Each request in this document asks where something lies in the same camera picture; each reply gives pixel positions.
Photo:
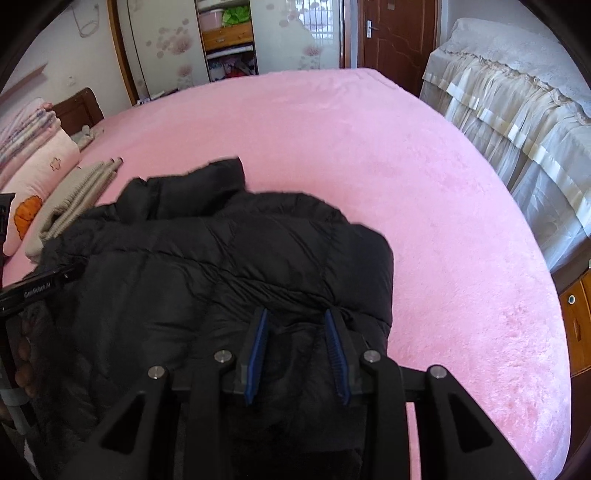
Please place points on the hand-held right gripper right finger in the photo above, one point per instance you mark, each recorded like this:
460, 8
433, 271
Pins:
335, 355

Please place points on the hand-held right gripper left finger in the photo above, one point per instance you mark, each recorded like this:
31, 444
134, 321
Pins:
256, 355

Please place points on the black puffer jacket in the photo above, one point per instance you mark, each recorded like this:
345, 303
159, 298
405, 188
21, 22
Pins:
221, 258

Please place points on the colourful clothes pile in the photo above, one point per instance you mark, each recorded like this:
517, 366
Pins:
231, 69

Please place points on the person's left hand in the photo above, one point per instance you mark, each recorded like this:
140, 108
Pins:
25, 350

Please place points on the pink pillow with orange print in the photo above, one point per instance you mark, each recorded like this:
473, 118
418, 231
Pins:
41, 184

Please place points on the folded grey knit garment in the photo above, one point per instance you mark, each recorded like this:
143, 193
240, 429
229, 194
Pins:
78, 194

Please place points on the folded striped quilt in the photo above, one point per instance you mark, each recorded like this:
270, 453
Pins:
25, 129

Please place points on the grey stuffed toy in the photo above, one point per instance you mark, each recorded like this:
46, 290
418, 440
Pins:
87, 134

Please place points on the wooden headboard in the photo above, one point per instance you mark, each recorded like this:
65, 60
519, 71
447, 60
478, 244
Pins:
76, 108

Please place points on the pink fleece bed blanket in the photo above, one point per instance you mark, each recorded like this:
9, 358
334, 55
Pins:
392, 161

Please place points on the wooden cabinet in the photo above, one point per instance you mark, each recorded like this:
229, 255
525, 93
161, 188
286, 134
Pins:
577, 323

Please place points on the floral sliding door wardrobe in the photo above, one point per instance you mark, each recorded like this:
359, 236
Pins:
161, 41

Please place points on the cream lace furniture cover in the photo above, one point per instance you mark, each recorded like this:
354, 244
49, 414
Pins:
517, 101

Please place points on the wooden wardrobe drawer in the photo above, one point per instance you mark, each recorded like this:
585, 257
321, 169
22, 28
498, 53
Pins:
228, 36

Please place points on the pink plastic basket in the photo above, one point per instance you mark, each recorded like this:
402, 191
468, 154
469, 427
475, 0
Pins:
211, 19

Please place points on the brown wooden door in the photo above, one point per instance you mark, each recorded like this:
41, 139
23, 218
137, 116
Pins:
401, 37

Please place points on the green cloth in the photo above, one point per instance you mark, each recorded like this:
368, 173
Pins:
235, 16

